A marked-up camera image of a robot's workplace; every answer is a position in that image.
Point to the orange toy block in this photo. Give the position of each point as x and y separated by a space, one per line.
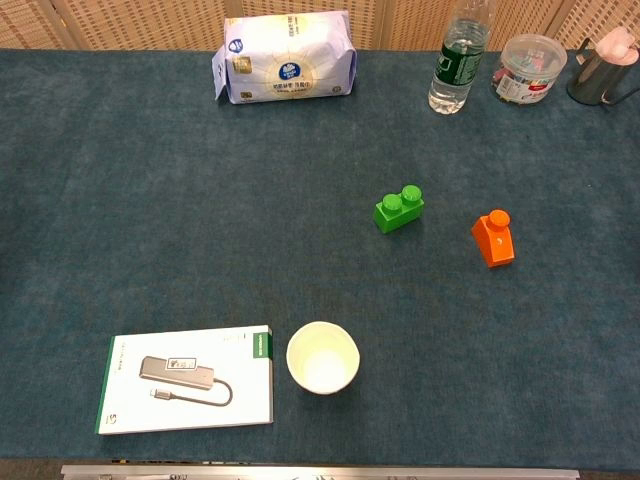
494 240

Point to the green toy block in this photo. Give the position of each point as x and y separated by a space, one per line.
399 210

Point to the clear plastic bottle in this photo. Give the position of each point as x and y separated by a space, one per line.
457 62

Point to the white paper cup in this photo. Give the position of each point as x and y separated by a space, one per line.
323 358

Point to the teal table cloth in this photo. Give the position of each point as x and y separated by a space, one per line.
200 225

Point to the white tissue paper pack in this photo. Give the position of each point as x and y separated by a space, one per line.
287 57

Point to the white USB hub box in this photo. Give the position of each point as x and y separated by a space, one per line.
187 380

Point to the clear jar of binder clips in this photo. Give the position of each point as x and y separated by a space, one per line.
530 72

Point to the woven folding screen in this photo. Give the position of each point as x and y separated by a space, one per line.
125 22

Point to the grey thermos with pink lid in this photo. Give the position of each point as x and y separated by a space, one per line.
597 70

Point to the aluminium frame rail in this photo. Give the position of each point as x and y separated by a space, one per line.
320 472

